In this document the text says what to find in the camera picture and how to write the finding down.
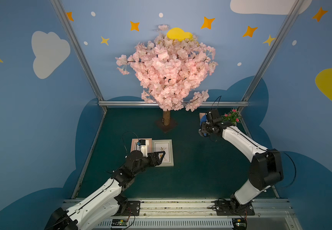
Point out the left controller board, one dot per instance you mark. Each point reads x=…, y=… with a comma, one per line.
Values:
x=119, y=223

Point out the pink blossom artificial tree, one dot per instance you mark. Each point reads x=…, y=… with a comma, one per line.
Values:
x=169, y=68

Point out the green picture frame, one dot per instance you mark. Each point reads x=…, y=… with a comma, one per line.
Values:
x=166, y=146

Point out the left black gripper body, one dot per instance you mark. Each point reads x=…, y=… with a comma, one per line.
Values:
x=151, y=159

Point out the blue and grey cloth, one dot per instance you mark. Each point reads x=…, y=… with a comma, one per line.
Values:
x=202, y=130

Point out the aluminium front rail assembly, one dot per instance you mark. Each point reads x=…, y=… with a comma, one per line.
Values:
x=197, y=214

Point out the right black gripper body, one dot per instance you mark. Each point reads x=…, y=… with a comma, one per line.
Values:
x=204, y=128

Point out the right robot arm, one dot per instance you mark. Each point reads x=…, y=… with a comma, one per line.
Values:
x=266, y=167

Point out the right controller board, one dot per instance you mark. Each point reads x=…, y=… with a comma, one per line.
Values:
x=239, y=224

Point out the white pot with flowers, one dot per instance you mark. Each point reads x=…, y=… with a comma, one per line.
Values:
x=233, y=117

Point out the controller board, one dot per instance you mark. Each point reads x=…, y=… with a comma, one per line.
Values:
x=239, y=224
x=119, y=223

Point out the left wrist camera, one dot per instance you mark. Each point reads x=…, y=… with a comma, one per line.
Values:
x=144, y=146

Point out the pink picture frame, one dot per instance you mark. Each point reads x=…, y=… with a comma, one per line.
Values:
x=201, y=115
x=136, y=146

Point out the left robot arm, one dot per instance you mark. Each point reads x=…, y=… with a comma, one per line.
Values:
x=107, y=200

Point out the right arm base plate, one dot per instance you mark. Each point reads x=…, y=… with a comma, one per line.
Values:
x=232, y=208

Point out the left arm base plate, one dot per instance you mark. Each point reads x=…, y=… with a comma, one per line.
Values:
x=129, y=207

